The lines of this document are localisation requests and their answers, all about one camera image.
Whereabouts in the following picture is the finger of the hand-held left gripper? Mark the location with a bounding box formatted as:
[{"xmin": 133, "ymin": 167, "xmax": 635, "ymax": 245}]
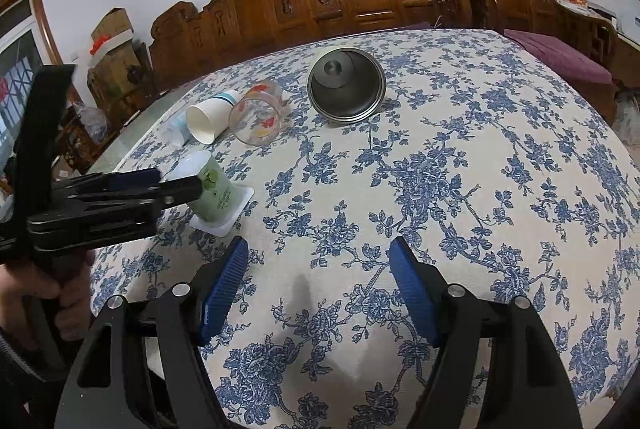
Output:
[
  {"xmin": 27, "ymin": 176, "xmax": 203, "ymax": 255},
  {"xmin": 52, "ymin": 168, "xmax": 162, "ymax": 200}
]

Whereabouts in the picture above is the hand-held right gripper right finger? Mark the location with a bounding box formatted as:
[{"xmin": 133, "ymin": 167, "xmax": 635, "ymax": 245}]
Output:
[{"xmin": 389, "ymin": 236, "xmax": 583, "ymax": 429}]

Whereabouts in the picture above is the cardboard boxes pile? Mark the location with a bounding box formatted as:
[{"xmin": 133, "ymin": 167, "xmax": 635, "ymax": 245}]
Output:
[{"xmin": 87, "ymin": 41, "xmax": 157, "ymax": 122}]

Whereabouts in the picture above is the floral print glass cup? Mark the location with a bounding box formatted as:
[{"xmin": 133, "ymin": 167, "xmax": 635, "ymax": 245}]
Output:
[{"xmin": 228, "ymin": 80, "xmax": 286, "ymax": 146}]

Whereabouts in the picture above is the white paper cup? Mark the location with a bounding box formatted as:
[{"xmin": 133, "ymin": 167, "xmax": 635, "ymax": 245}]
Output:
[{"xmin": 185, "ymin": 90, "xmax": 242, "ymax": 144}]

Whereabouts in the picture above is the green cup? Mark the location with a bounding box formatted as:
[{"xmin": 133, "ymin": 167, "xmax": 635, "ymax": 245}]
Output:
[{"xmin": 174, "ymin": 151, "xmax": 236, "ymax": 222}]

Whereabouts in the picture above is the purple seat cushion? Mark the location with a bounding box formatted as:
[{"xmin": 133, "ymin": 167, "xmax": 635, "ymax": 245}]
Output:
[{"xmin": 505, "ymin": 29, "xmax": 614, "ymax": 84}]

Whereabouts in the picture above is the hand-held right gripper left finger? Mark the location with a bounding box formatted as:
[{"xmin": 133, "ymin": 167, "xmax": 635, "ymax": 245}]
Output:
[{"xmin": 54, "ymin": 236, "xmax": 250, "ymax": 429}]

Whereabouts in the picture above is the blue floral tablecloth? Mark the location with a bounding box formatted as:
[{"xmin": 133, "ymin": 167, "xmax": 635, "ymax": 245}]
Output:
[{"xmin": 90, "ymin": 26, "xmax": 640, "ymax": 429}]

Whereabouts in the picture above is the clear plastic cup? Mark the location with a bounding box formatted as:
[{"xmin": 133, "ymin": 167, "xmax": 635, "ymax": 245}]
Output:
[{"xmin": 167, "ymin": 111, "xmax": 193, "ymax": 148}]

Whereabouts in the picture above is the dark metal bowl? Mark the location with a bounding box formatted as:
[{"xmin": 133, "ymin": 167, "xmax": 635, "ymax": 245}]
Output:
[{"xmin": 306, "ymin": 49, "xmax": 387, "ymax": 126}]

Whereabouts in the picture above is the person's left hand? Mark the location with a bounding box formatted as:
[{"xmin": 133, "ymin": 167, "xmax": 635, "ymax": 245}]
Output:
[{"xmin": 0, "ymin": 253, "xmax": 97, "ymax": 352}]

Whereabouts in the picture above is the cardboard box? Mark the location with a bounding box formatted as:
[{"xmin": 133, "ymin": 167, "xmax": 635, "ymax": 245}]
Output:
[{"xmin": 90, "ymin": 7, "xmax": 135, "ymax": 58}]

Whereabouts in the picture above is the white square coaster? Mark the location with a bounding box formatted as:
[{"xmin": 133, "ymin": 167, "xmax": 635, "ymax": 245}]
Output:
[{"xmin": 189, "ymin": 185, "xmax": 255, "ymax": 238}]

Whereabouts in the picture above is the wood-framed window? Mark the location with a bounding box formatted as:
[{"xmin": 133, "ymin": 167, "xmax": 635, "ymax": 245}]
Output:
[{"xmin": 0, "ymin": 0, "xmax": 66, "ymax": 150}]

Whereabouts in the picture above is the clear plastic bag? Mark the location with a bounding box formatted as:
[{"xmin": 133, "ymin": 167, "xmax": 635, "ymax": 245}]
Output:
[{"xmin": 75, "ymin": 103, "xmax": 110, "ymax": 146}]

